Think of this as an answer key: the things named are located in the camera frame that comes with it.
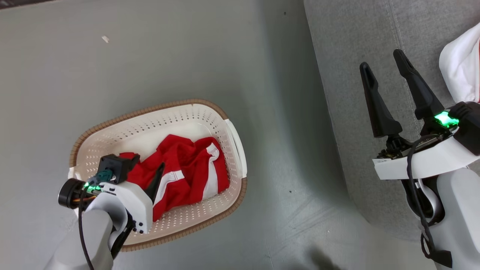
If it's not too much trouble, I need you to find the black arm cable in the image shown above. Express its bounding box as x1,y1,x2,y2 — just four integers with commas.
406,134,453,269
77,187,95,270

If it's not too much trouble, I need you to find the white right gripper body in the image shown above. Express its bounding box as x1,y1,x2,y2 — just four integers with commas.
372,112,480,181

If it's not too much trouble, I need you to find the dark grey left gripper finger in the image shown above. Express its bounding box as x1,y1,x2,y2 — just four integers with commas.
144,162,166,203

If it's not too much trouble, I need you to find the red jersey shirt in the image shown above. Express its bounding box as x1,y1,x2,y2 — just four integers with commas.
119,134,230,222

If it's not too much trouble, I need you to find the white laundry basket brown rim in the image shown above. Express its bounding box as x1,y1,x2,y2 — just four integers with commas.
67,99,248,252

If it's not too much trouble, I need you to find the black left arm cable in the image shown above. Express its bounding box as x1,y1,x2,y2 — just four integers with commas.
77,187,95,270

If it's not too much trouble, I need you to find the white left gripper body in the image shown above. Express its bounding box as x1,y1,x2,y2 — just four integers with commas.
85,180,154,235

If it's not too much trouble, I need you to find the grey fabric sofa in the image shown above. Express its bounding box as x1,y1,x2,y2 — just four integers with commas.
303,0,480,240

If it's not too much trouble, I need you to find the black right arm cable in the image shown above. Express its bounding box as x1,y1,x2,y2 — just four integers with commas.
406,134,453,269

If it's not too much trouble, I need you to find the black baseboard strip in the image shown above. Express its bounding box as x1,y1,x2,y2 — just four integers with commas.
0,0,57,9

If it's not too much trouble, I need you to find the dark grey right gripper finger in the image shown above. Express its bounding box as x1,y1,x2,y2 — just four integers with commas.
359,62,403,139
393,49,445,121

